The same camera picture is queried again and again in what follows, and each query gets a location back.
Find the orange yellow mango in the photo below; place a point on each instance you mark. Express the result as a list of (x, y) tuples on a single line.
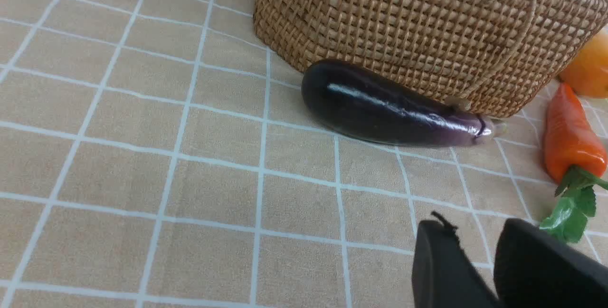
[(587, 74)]

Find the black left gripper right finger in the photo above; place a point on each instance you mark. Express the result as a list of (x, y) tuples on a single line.
[(534, 270)]

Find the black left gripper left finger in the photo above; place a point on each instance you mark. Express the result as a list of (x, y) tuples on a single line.
[(442, 274)]

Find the purple eggplant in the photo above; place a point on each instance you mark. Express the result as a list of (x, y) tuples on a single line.
[(363, 105)]

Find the woven wicker basket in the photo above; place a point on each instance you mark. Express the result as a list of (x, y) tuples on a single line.
[(494, 55)]

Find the orange carrot with leaves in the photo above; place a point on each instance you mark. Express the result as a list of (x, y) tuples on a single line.
[(576, 160)]

